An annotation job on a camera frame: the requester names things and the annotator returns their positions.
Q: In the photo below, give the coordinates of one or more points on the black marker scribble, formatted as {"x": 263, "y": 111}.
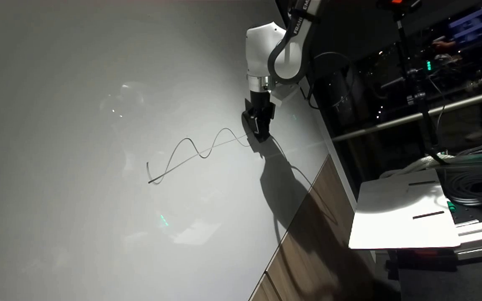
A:
{"x": 158, "y": 179}

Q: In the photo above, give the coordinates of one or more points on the monitor with blue screen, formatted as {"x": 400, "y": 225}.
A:
{"x": 476, "y": 26}

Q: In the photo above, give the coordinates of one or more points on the small white platform board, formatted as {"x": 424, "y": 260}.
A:
{"x": 397, "y": 223}

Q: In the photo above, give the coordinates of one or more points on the large white whiteboard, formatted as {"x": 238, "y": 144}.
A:
{"x": 84, "y": 139}

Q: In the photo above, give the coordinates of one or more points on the silver metal rail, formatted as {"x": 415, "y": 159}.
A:
{"x": 419, "y": 114}

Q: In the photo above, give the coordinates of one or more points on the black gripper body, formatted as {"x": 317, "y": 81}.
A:
{"x": 260, "y": 104}

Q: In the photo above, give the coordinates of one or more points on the black whiteboard eraser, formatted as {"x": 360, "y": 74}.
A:
{"x": 258, "y": 133}

